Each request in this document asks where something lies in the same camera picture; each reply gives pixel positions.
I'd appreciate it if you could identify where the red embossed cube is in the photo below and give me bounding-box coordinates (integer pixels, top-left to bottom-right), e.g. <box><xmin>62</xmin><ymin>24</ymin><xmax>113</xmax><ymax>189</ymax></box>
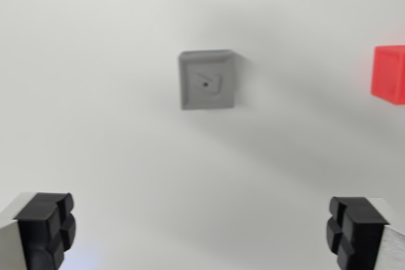
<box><xmin>370</xmin><ymin>45</ymin><xmax>405</xmax><ymax>106</ymax></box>

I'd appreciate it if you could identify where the black silver gripper left finger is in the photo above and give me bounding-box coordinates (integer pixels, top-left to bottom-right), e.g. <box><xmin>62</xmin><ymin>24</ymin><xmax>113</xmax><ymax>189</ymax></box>
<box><xmin>0</xmin><ymin>192</ymin><xmax>77</xmax><ymax>270</ymax></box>

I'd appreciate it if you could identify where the black silver gripper right finger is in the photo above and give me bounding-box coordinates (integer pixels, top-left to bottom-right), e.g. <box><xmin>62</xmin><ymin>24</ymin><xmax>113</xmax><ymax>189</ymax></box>
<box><xmin>325</xmin><ymin>196</ymin><xmax>405</xmax><ymax>270</ymax></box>

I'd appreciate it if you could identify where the grey embossed cube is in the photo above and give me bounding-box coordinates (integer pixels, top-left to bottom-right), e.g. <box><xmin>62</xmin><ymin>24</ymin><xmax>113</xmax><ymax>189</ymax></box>
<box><xmin>178</xmin><ymin>49</ymin><xmax>239</xmax><ymax>111</ymax></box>

